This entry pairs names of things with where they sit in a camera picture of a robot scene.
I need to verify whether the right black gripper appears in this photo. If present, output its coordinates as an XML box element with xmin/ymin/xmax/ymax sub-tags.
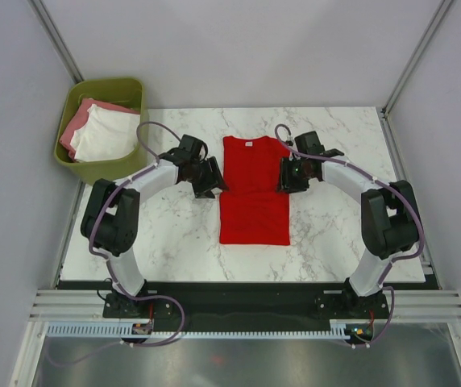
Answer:
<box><xmin>276</xmin><ymin>156</ymin><xmax>314</xmax><ymax>194</ymax></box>

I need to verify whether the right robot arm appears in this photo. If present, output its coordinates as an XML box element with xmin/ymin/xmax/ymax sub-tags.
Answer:
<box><xmin>274</xmin><ymin>124</ymin><xmax>425</xmax><ymax>318</ymax></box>

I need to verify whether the right aluminium frame post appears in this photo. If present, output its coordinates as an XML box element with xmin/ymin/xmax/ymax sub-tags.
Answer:
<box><xmin>377</xmin><ymin>0</ymin><xmax>455</xmax><ymax>120</ymax></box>

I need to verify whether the red t shirt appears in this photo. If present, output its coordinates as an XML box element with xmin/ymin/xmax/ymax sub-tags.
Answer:
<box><xmin>219</xmin><ymin>135</ymin><xmax>290</xmax><ymax>246</ymax></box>

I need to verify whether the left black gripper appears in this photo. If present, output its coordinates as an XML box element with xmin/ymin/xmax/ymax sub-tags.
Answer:
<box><xmin>189</xmin><ymin>157</ymin><xmax>229</xmax><ymax>200</ymax></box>

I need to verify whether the white folded t shirt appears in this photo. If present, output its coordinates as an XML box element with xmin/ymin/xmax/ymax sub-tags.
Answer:
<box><xmin>70</xmin><ymin>104</ymin><xmax>140</xmax><ymax>162</ymax></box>

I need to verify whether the olive green plastic bin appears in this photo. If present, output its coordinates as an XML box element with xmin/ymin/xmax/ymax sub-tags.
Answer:
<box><xmin>54</xmin><ymin>77</ymin><xmax>149</xmax><ymax>185</ymax></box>

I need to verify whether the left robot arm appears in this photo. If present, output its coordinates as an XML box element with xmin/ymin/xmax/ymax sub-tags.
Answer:
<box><xmin>81</xmin><ymin>135</ymin><xmax>227</xmax><ymax>317</ymax></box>

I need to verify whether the aluminium rail profile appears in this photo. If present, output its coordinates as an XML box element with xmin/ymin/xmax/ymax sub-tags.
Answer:
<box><xmin>30</xmin><ymin>290</ymin><xmax>461</xmax><ymax>323</ymax></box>

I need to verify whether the aluminium frame post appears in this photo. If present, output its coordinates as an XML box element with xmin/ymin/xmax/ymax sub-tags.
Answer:
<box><xmin>27</xmin><ymin>0</ymin><xmax>84</xmax><ymax>84</ymax></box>
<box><xmin>377</xmin><ymin>0</ymin><xmax>455</xmax><ymax>120</ymax></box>

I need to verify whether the white slotted cable duct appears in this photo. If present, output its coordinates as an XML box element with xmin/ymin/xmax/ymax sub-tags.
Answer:
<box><xmin>46</xmin><ymin>322</ymin><xmax>350</xmax><ymax>339</ymax></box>

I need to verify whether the left aluminium frame post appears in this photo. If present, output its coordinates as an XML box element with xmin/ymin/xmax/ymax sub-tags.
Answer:
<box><xmin>27</xmin><ymin>0</ymin><xmax>84</xmax><ymax>84</ymax></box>

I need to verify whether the pink folded t shirt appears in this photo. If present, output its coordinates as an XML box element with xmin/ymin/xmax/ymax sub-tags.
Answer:
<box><xmin>59</xmin><ymin>98</ymin><xmax>140</xmax><ymax>161</ymax></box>

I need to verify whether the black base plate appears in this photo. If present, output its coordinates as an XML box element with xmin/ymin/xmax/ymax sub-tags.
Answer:
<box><xmin>103</xmin><ymin>282</ymin><xmax>389</xmax><ymax>331</ymax></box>

